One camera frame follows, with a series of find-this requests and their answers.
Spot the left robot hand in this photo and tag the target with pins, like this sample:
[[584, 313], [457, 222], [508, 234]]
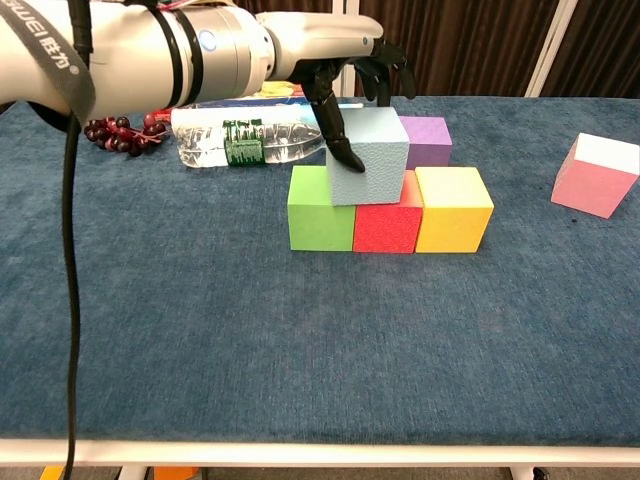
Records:
[[320, 37]]

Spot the light blue cube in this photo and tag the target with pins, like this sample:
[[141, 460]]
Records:
[[370, 175]]

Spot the purple cube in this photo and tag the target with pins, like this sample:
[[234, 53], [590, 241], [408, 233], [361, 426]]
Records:
[[430, 145]]

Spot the green cube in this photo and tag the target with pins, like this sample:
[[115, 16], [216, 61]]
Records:
[[320, 227]]

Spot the yellow cube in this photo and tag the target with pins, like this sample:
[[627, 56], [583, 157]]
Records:
[[450, 225]]

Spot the pink cube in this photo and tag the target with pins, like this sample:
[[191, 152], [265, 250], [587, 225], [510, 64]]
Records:
[[590, 187]]

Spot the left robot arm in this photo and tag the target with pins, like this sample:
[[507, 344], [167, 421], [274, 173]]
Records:
[[125, 60]]

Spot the red cube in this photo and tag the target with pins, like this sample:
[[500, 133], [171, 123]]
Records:
[[387, 227]]

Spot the brown curtain partition panel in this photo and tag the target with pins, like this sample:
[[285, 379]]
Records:
[[290, 5], [605, 45], [460, 45]]

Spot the orange cracker box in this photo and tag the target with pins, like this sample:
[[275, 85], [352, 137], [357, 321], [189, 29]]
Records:
[[285, 92]]

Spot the clear plastic water bottle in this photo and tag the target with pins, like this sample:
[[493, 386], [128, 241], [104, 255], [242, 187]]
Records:
[[280, 145]]

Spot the white and cyan tube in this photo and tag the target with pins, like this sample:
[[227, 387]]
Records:
[[225, 115]]

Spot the dark red grape bunch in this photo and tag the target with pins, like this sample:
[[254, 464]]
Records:
[[125, 140]]

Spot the blue table cloth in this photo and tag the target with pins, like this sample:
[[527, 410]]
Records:
[[320, 350]]

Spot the orange plastic object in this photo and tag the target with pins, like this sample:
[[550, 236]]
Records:
[[175, 474]]

